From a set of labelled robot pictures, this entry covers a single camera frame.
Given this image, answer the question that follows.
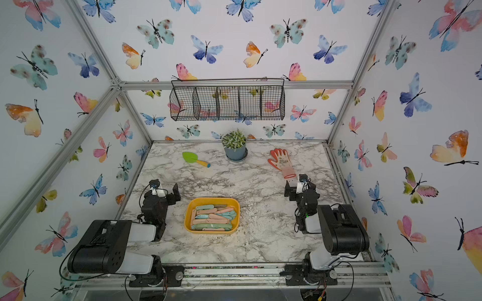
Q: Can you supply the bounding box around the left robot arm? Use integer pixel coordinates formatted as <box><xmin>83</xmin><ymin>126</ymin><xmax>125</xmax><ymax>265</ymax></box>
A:
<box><xmin>59</xmin><ymin>180</ymin><xmax>185</xmax><ymax>288</ymax></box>

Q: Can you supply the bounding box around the potted green plant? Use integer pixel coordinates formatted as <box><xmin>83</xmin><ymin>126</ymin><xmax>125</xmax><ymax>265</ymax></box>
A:
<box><xmin>222</xmin><ymin>129</ymin><xmax>247</xmax><ymax>162</ymax></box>

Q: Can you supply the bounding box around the black wire wall basket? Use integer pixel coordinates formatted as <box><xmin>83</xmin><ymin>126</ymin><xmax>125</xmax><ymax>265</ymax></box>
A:
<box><xmin>168</xmin><ymin>78</ymin><xmax>286</xmax><ymax>125</ymax></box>

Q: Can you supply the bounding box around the aluminium front rail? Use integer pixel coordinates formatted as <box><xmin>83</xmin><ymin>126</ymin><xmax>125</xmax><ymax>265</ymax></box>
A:
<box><xmin>75</xmin><ymin>262</ymin><xmax>392</xmax><ymax>290</ymax></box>

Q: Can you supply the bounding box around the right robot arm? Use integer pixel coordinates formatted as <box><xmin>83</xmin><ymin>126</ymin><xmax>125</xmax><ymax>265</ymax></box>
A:
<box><xmin>280</xmin><ymin>182</ymin><xmax>370</xmax><ymax>287</ymax></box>

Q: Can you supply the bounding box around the green yellow toy trowel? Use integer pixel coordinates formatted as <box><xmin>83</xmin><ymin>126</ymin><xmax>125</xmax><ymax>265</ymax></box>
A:
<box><xmin>182</xmin><ymin>152</ymin><xmax>211</xmax><ymax>168</ymax></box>

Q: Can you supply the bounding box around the red white garden glove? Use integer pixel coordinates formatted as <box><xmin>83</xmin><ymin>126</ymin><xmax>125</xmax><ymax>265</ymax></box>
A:
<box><xmin>267</xmin><ymin>149</ymin><xmax>296</xmax><ymax>180</ymax></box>

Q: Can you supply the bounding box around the yellow storage box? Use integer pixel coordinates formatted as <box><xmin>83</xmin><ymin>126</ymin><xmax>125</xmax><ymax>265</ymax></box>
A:
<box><xmin>185</xmin><ymin>198</ymin><xmax>240</xmax><ymax>235</ymax></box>

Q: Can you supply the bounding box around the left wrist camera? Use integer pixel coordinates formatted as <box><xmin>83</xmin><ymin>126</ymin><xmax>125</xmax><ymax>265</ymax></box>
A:
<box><xmin>149</xmin><ymin>179</ymin><xmax>167</xmax><ymax>198</ymax></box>

